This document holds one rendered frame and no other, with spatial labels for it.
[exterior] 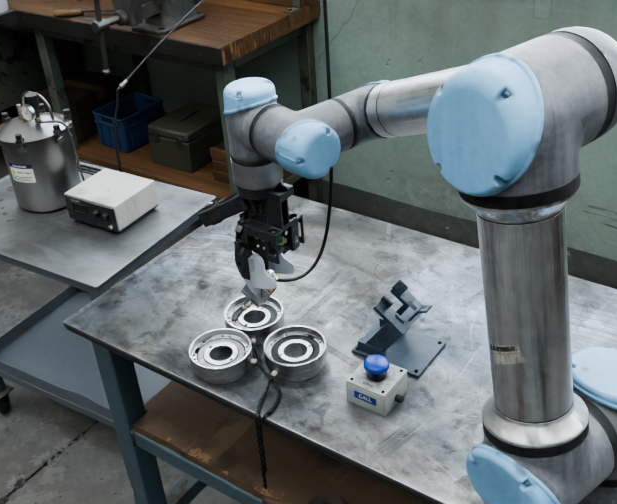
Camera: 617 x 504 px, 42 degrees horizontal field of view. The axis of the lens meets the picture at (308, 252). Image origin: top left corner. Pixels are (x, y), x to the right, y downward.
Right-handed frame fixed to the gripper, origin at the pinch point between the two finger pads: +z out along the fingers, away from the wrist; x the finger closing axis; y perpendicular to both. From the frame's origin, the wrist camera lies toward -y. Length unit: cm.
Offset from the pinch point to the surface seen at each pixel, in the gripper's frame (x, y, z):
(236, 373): -9.9, 1.2, 11.0
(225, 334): -3.7, -6.1, 10.1
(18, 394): 15, -119, 93
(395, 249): 37.7, 4.1, 13.1
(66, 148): 34, -89, 9
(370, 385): -3.5, 22.9, 8.7
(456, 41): 160, -42, 15
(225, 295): 8.1, -16.3, 13.1
